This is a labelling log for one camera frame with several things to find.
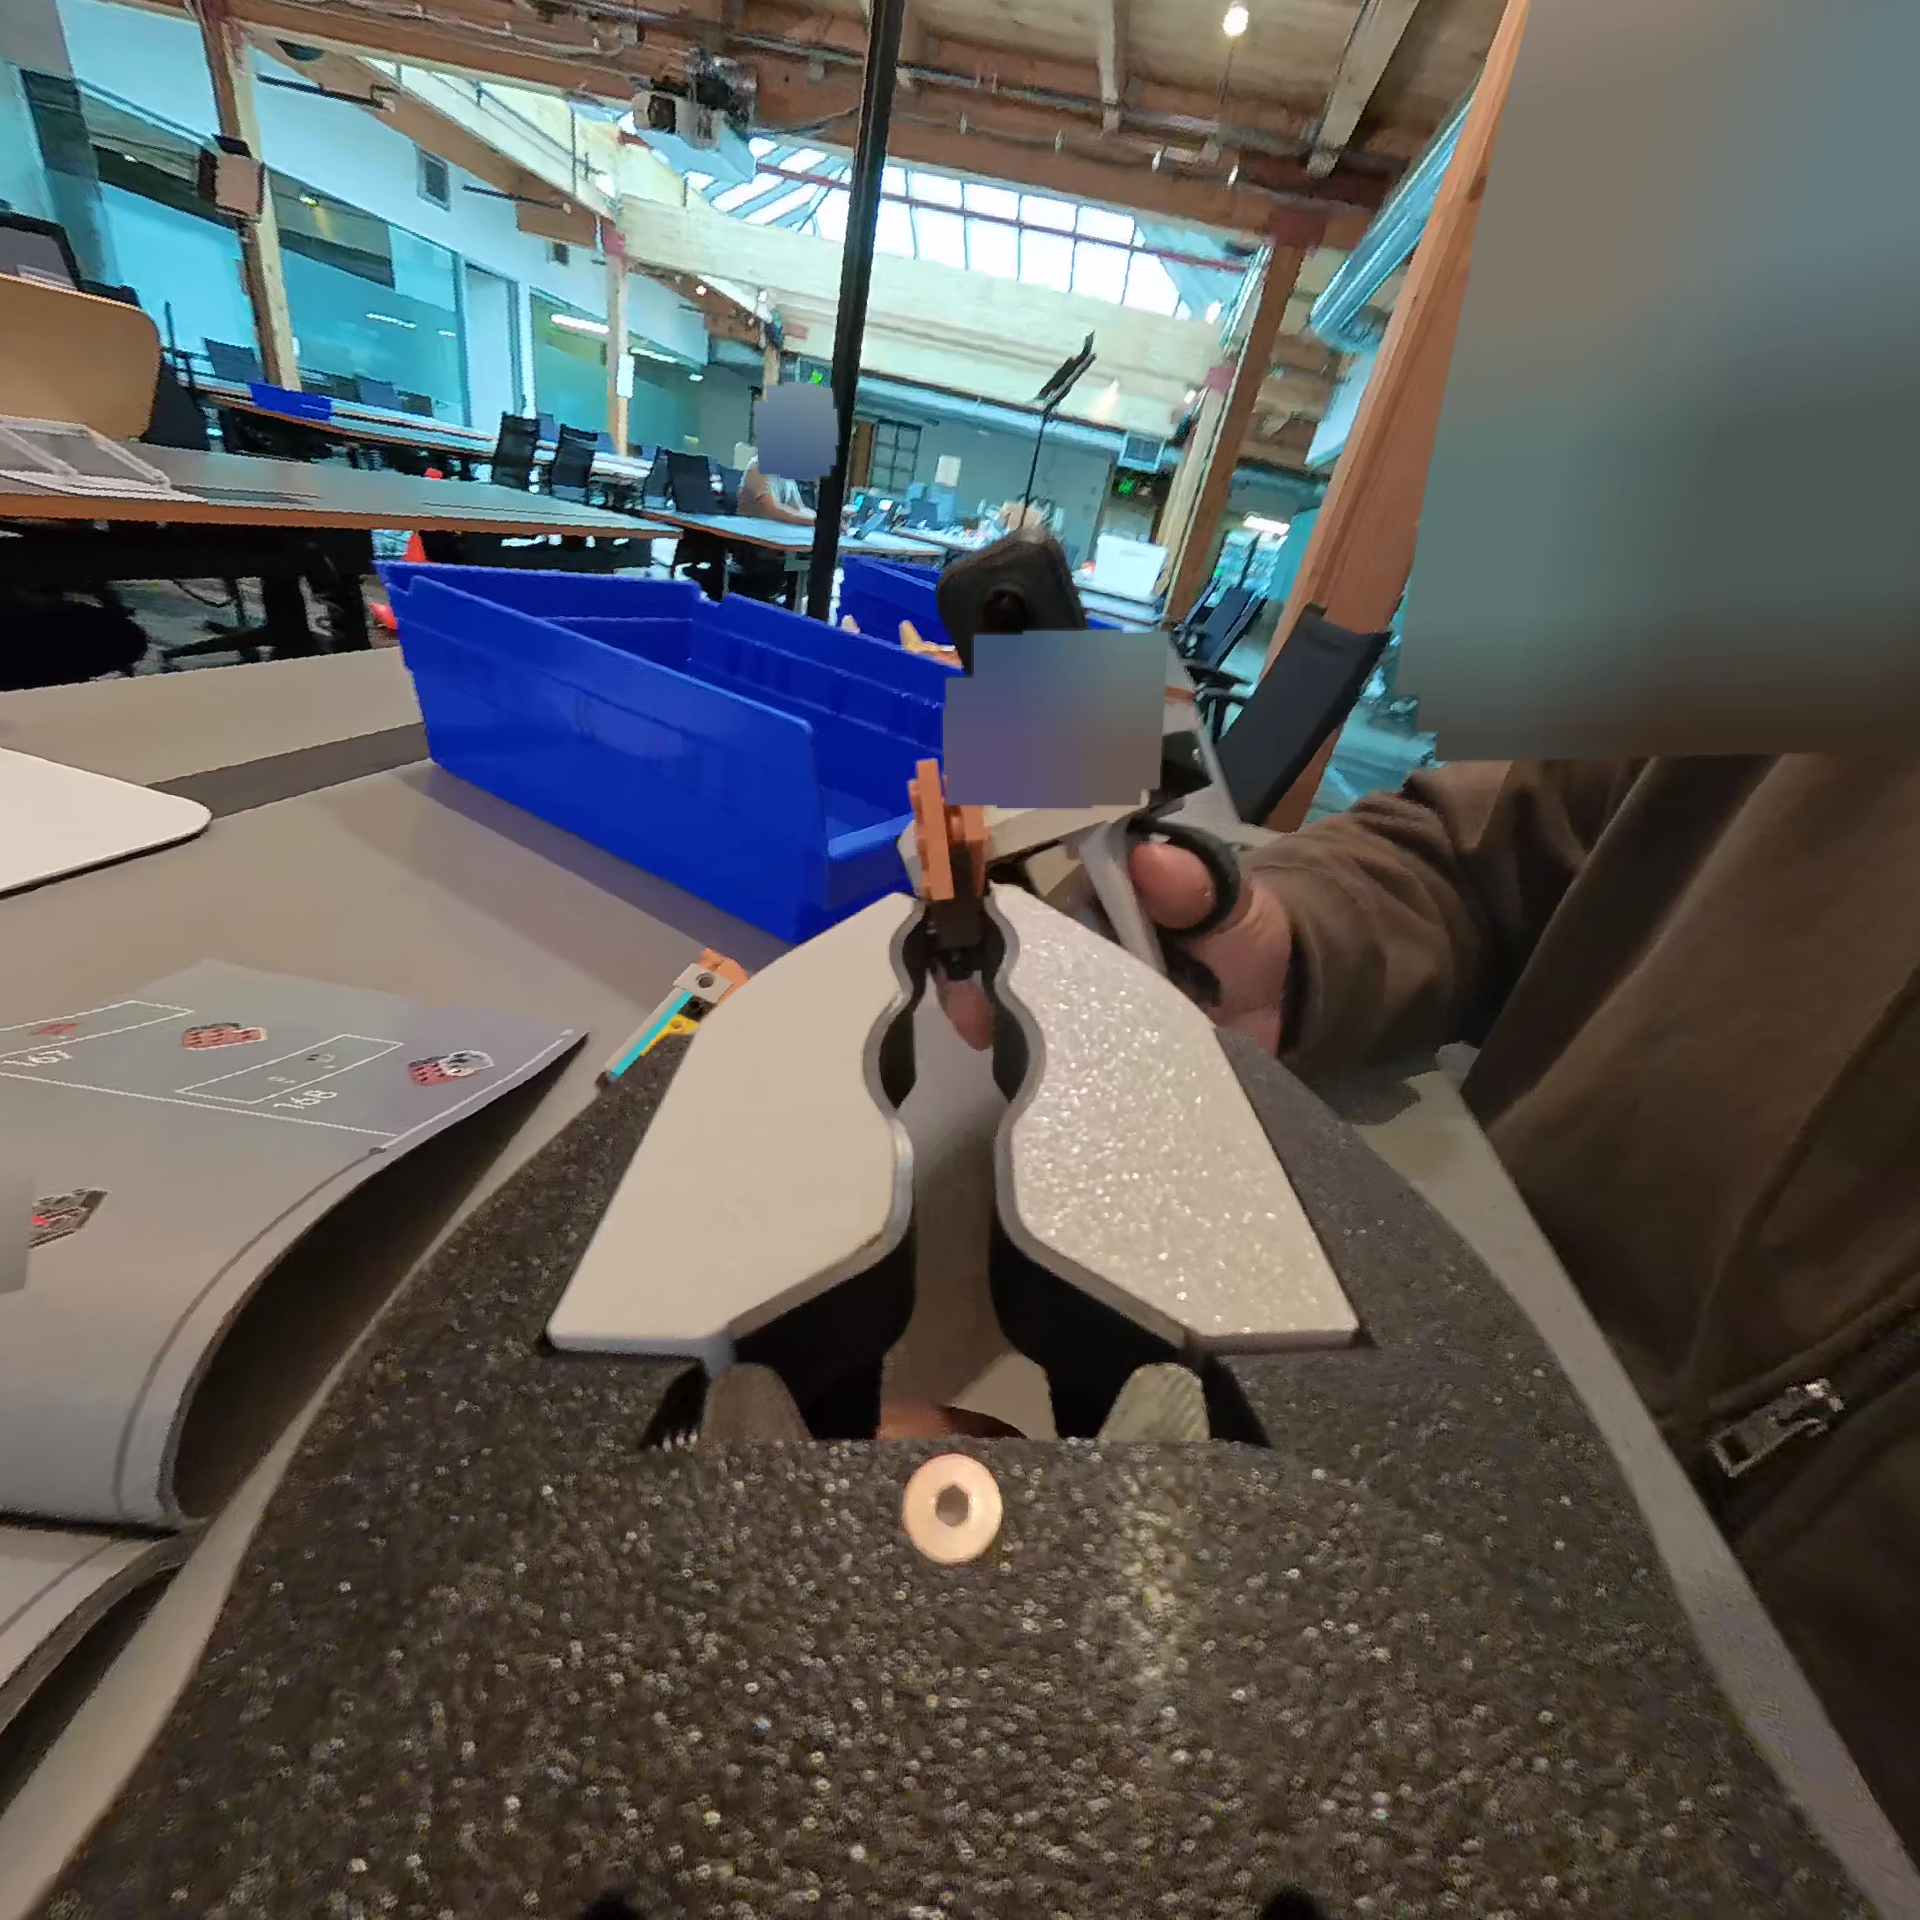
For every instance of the brown brick build piece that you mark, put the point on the brown brick build piece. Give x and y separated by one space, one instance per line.
927 644

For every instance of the brown brick plate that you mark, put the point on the brown brick plate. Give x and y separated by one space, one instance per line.
938 841

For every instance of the tall black tripod stand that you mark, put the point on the tall black tripod stand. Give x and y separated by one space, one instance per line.
1072 370

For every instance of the brown brick model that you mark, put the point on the brown brick model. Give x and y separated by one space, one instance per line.
698 998

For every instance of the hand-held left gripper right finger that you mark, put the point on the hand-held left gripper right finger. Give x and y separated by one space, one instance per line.
1170 1172

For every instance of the wooden pillar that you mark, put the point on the wooden pillar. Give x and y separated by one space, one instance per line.
1411 377

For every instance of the row of black office chairs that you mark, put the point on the row of black office chairs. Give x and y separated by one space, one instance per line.
600 459

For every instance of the person's brown jacket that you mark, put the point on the person's brown jacket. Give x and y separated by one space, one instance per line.
1724 1126

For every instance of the black office chair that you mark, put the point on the black office chair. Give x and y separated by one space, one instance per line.
1305 706

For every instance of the person's right hand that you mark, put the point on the person's right hand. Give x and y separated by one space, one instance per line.
1253 962

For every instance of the plywood chair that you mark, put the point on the plywood chair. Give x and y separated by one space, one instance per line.
75 359

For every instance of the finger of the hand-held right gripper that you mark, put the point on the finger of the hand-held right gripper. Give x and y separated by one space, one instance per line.
1050 838

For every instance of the white flat pad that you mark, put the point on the white flat pad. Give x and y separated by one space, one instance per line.
75 820

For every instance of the ceiling projector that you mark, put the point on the ceiling projector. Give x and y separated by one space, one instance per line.
682 106

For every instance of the clear plastic tray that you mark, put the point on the clear plastic tray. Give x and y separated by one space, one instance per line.
75 459

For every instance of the small black brick piece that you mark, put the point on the small black brick piece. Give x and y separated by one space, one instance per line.
954 946

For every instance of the grey desk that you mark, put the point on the grey desk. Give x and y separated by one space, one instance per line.
376 885

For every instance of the person's left hand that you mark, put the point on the person's left hand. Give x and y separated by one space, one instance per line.
930 1426

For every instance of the blue plastic bin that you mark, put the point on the blue plastic bin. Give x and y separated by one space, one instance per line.
600 734
901 594
292 403

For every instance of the grey instruction booklet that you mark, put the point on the grey instruction booklet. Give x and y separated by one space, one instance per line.
224 1201

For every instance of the black boom pole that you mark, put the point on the black boom pole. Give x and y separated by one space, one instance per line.
855 301

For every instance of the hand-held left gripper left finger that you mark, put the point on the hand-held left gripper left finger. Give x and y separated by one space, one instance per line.
751 1172

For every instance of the silver ventilation duct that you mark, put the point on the silver ventilation duct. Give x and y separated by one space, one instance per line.
1394 242

